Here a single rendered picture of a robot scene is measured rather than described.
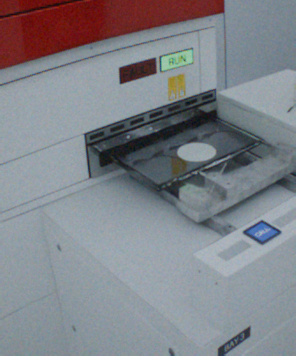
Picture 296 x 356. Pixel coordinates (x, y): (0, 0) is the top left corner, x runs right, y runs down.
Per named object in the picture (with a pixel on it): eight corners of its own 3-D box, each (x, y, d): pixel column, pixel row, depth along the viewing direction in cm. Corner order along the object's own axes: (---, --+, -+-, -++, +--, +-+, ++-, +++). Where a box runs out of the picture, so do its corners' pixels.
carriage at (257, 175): (176, 210, 135) (176, 199, 134) (277, 159, 154) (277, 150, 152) (198, 224, 129) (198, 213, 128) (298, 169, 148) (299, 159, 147)
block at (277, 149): (270, 153, 151) (270, 144, 149) (277, 150, 152) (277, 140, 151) (291, 164, 145) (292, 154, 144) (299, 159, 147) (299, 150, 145)
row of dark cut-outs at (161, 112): (85, 143, 147) (85, 134, 145) (213, 97, 169) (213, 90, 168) (87, 144, 146) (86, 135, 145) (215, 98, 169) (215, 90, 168)
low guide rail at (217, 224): (129, 177, 156) (128, 166, 154) (135, 174, 157) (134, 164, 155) (262, 261, 120) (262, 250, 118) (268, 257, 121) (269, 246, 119)
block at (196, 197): (179, 198, 134) (179, 187, 133) (189, 193, 136) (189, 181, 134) (201, 211, 128) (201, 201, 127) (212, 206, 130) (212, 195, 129)
